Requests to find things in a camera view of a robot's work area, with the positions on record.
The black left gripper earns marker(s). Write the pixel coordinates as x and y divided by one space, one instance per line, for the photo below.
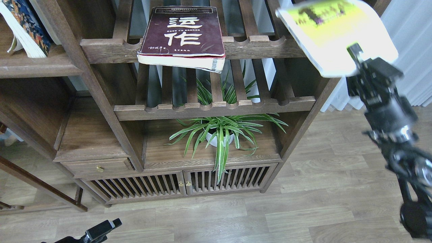
97 232

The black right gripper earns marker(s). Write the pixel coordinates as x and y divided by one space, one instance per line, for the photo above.
389 115

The yellow green cover book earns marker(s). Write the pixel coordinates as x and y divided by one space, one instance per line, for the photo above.
324 29

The colourful 300 paperback book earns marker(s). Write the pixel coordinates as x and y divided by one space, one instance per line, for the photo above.
27 29

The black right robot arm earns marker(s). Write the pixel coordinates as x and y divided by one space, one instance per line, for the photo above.
412 166

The white pleated curtain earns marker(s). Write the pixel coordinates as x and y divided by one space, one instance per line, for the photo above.
409 24

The dark wooden bookshelf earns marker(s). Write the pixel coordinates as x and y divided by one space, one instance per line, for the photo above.
86 104

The white plant pot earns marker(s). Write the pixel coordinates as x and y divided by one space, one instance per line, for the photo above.
212 139

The green spider plant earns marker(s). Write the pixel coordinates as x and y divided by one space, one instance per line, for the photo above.
239 125

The maroon book white characters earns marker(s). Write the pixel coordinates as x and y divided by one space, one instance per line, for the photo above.
183 36

